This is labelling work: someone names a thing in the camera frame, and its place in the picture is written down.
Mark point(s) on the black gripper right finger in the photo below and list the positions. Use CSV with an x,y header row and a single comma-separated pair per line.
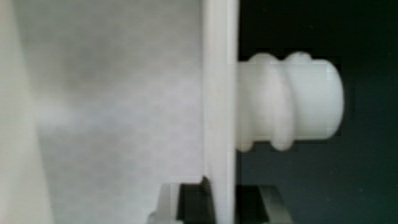
x,y
250,212

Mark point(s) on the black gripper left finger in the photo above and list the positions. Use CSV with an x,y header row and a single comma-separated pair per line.
x,y
195,211

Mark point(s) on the white cabinet body box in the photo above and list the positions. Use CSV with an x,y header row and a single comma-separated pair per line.
x,y
133,106

